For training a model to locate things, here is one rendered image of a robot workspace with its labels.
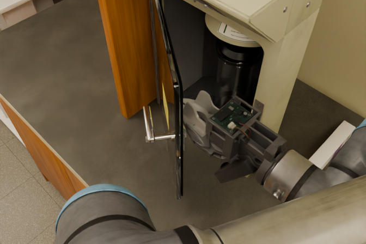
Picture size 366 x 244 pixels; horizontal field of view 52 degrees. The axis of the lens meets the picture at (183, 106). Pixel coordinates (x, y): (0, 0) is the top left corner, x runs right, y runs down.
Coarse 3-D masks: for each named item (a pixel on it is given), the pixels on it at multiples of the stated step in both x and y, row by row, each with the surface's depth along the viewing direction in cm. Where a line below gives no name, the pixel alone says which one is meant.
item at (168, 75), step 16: (160, 16) 68; (160, 32) 68; (160, 48) 73; (160, 64) 79; (160, 80) 86; (176, 80) 58; (160, 96) 96; (176, 96) 59; (176, 112) 62; (176, 128) 65; (176, 144) 69; (176, 160) 73; (176, 176) 78; (176, 192) 84
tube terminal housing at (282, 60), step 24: (192, 0) 72; (312, 0) 61; (288, 24) 59; (312, 24) 68; (264, 48) 66; (288, 48) 66; (264, 72) 69; (288, 72) 73; (264, 96) 73; (288, 96) 83; (264, 120) 80
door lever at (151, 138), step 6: (144, 108) 78; (144, 114) 77; (150, 114) 77; (144, 120) 76; (150, 120) 76; (150, 126) 75; (150, 132) 74; (150, 138) 73; (156, 138) 73; (162, 138) 73; (168, 138) 74
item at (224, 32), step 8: (208, 16) 77; (208, 24) 77; (216, 24) 75; (224, 24) 73; (216, 32) 75; (224, 32) 74; (232, 32) 73; (224, 40) 74; (232, 40) 74; (240, 40) 73; (248, 40) 73
